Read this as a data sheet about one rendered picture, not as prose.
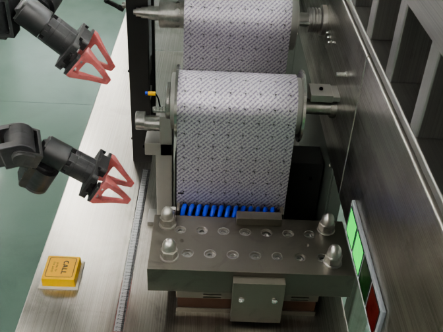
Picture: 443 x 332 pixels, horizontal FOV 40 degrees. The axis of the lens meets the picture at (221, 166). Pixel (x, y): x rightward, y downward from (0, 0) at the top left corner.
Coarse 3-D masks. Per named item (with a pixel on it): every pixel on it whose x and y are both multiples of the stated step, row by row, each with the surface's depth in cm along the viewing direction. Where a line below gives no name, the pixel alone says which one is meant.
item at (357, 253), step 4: (356, 240) 101; (356, 244) 101; (360, 244) 98; (356, 248) 100; (360, 248) 98; (356, 252) 100; (360, 252) 98; (356, 256) 100; (360, 256) 98; (356, 260) 100; (360, 260) 98; (356, 264) 100; (360, 264) 98; (356, 268) 100
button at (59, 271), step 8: (56, 256) 132; (64, 256) 132; (72, 256) 132; (48, 264) 130; (56, 264) 130; (64, 264) 130; (72, 264) 130; (80, 264) 133; (48, 272) 128; (56, 272) 128; (64, 272) 128; (72, 272) 128; (48, 280) 127; (56, 280) 127; (64, 280) 127; (72, 280) 127
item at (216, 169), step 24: (192, 144) 123; (216, 144) 123; (240, 144) 123; (264, 144) 123; (288, 144) 123; (192, 168) 126; (216, 168) 126; (240, 168) 126; (264, 168) 126; (288, 168) 126; (192, 192) 130; (216, 192) 130; (240, 192) 130; (264, 192) 130
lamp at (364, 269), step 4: (364, 260) 95; (364, 264) 95; (364, 268) 95; (364, 272) 95; (368, 272) 93; (360, 276) 97; (364, 276) 95; (368, 276) 93; (360, 280) 97; (364, 280) 95; (368, 280) 92; (360, 284) 97; (364, 284) 95; (368, 284) 92; (364, 288) 95; (368, 288) 92; (364, 292) 94; (364, 296) 94; (364, 300) 94
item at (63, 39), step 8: (56, 16) 114; (48, 24) 112; (56, 24) 113; (64, 24) 114; (48, 32) 112; (56, 32) 113; (64, 32) 113; (72, 32) 114; (80, 32) 116; (40, 40) 114; (48, 40) 113; (56, 40) 113; (64, 40) 114; (72, 40) 114; (56, 48) 114; (64, 48) 114; (72, 48) 112; (64, 56) 113; (56, 64) 114; (64, 64) 114
